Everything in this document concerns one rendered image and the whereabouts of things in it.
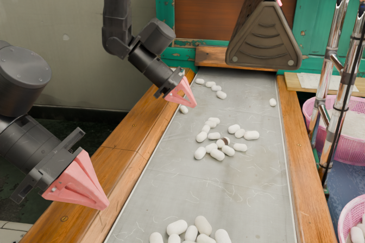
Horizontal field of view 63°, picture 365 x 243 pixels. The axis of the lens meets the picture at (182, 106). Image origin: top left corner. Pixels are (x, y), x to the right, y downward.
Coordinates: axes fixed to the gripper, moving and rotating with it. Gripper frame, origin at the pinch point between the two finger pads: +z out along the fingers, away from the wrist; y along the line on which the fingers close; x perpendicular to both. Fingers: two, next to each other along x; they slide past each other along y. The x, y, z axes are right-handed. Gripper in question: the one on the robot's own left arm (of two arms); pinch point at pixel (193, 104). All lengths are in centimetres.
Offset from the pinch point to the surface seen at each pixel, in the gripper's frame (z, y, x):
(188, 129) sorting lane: 4.1, -0.4, 6.2
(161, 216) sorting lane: 5.6, -30.7, 5.1
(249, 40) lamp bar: -6.7, -35.6, -27.9
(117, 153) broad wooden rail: -6.6, -18.4, 12.2
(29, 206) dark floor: -16, 26, 120
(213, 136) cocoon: 8.7, -4.6, 0.6
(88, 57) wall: -57, 115, 86
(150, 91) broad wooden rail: -9.9, 15.9, 14.8
